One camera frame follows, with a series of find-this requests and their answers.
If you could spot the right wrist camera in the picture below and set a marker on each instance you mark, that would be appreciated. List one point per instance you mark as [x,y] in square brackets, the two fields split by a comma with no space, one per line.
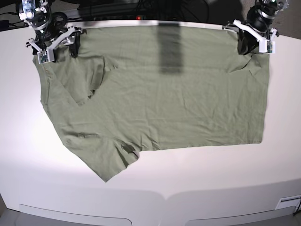
[45,57]

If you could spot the black power strip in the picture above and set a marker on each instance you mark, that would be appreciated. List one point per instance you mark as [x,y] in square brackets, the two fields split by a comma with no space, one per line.
[120,17]

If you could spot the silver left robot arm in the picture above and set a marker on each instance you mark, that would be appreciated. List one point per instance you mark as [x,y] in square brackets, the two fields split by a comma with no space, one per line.
[255,33]

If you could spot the green T-shirt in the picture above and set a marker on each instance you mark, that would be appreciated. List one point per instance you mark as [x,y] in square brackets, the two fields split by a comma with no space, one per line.
[150,88]

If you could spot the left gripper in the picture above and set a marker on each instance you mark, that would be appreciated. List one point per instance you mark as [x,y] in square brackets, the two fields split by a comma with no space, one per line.
[259,19]

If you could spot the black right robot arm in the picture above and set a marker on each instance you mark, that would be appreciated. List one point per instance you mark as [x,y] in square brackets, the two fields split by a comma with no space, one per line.
[28,9]

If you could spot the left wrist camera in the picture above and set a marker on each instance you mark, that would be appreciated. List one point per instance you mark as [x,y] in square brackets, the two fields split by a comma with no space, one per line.
[267,46]

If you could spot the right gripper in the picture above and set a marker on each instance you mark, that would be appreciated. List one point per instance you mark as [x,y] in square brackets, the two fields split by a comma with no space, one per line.
[49,28]

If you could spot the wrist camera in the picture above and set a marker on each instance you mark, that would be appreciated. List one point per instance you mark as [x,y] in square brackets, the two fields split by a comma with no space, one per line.
[45,57]
[267,46]

